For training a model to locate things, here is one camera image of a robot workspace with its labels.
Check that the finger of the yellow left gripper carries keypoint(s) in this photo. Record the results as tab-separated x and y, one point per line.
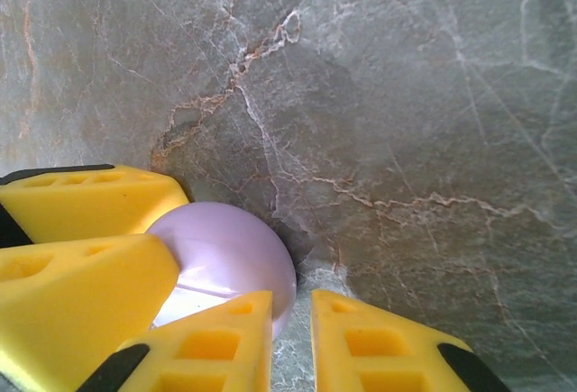
90	207
67	302

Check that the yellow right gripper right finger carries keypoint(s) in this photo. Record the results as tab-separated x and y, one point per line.
383	351

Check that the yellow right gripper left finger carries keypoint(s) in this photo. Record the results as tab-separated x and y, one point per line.
216	347

